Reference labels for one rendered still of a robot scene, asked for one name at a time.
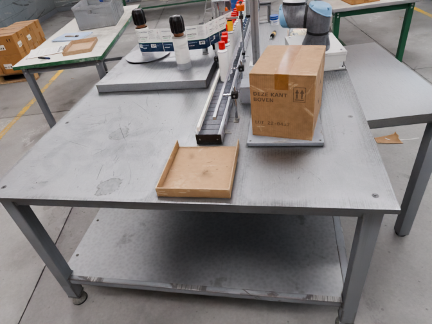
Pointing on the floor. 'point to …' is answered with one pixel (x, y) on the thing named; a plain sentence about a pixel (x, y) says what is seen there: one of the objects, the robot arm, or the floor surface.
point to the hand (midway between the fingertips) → (299, 35)
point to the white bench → (107, 36)
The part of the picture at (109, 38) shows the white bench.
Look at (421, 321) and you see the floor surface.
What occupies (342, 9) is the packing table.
